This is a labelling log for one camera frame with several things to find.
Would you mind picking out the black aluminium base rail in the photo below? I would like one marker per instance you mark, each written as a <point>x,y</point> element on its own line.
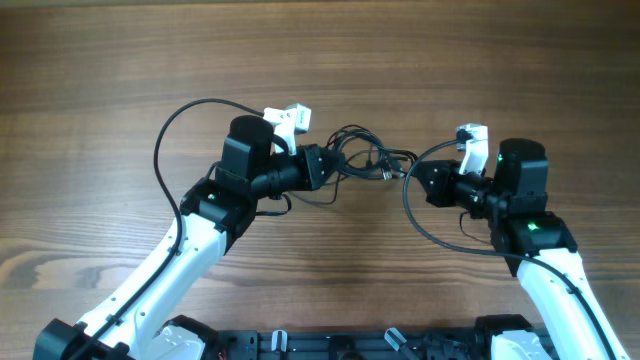
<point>433,344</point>

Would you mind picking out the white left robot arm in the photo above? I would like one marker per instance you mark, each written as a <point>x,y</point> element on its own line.
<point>260,159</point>

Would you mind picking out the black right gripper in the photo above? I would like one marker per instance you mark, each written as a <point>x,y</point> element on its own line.
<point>440,188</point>

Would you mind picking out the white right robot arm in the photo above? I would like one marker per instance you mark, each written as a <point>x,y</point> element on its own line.
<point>537,245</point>

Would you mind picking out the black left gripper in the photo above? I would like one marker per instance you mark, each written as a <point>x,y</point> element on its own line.
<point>311,174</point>

